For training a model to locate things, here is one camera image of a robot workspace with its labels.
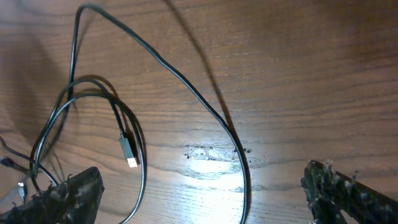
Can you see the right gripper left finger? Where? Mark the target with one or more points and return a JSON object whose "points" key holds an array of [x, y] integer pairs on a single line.
{"points": [[75, 200]]}

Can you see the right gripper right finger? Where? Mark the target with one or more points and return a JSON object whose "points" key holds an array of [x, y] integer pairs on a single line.
{"points": [[330, 192]]}

